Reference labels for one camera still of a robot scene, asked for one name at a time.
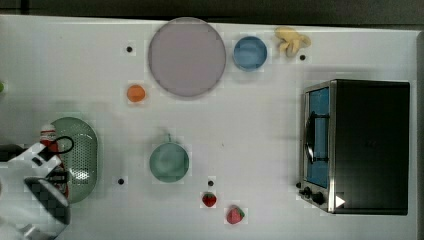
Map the red ketchup bottle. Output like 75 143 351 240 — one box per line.
40 124 69 198

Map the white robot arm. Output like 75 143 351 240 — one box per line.
0 142 71 240

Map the green strainer basket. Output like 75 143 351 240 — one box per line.
52 117 98 203

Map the green mug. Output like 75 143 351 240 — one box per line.
149 134 190 183

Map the grey round plate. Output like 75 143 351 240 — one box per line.
148 17 226 98

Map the blue bowl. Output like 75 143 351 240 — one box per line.
233 36 268 71

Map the red toy strawberry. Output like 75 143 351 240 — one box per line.
202 192 217 207

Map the orange toy fruit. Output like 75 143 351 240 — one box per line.
127 85 146 102

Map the pink toy strawberry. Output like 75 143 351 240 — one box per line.
226 206 245 225

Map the yellow peeled banana toy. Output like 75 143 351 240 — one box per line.
274 27 311 57

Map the black toaster oven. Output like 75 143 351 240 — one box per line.
296 79 410 215

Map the black oven door handle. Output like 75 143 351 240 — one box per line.
304 112 330 164

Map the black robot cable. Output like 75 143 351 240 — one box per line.
48 135 75 156

